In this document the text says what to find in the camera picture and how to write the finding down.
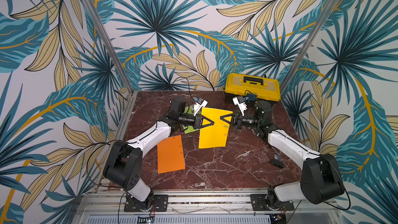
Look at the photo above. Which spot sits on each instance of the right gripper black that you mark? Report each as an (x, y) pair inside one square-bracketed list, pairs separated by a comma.
[(234, 120)]

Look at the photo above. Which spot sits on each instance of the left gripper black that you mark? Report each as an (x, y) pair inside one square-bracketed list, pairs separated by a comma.
[(199, 120)]

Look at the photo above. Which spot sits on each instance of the yellow paper sheet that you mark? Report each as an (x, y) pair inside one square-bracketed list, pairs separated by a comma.
[(216, 135)]

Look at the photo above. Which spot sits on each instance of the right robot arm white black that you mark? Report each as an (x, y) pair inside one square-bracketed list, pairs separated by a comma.
[(320, 180)]

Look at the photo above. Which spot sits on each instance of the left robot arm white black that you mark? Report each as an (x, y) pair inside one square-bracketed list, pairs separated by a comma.
[(124, 163)]

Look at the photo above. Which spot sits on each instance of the yellow black toolbox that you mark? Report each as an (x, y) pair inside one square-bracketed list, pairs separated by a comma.
[(263, 88)]

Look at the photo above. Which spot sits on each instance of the orange paper sheet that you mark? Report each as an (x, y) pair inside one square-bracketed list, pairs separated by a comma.
[(170, 155)]

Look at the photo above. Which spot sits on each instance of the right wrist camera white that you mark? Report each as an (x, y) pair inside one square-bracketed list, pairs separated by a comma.
[(240, 102)]

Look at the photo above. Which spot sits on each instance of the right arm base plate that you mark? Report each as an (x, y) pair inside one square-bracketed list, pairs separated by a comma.
[(268, 202)]

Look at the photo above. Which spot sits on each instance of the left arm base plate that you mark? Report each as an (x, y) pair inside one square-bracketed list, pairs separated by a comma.
[(158, 203)]

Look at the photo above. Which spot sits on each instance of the aluminium front rail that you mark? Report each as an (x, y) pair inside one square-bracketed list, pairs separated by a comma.
[(203, 201)]

